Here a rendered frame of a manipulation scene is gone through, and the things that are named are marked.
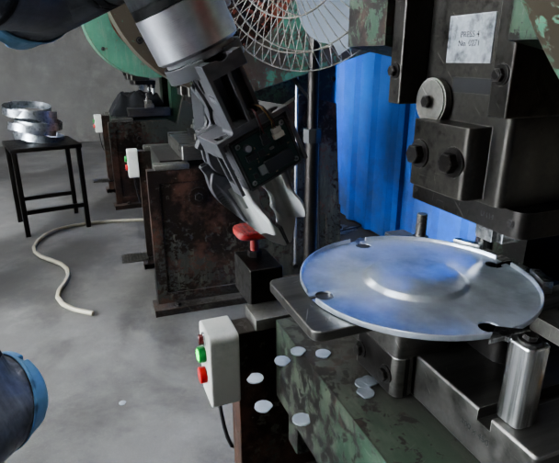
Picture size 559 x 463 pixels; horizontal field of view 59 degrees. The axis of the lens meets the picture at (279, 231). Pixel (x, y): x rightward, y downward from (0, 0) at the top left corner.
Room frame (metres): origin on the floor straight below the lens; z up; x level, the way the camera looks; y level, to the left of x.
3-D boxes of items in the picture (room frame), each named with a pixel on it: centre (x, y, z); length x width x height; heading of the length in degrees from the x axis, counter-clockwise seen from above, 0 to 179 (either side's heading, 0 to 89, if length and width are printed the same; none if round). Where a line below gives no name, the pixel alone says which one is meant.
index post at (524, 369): (0.41, -0.24, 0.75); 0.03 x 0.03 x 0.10; 21
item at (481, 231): (0.61, -0.28, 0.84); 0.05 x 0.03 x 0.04; 21
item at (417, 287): (0.57, -0.17, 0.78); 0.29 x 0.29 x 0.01
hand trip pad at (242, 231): (0.84, 0.05, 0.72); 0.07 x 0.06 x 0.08; 111
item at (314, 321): (0.55, -0.13, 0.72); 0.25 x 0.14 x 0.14; 111
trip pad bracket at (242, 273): (0.82, 0.04, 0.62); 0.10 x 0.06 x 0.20; 21
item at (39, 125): (3.16, 1.52, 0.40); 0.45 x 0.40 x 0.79; 33
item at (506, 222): (0.62, -0.29, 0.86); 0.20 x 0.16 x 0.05; 21
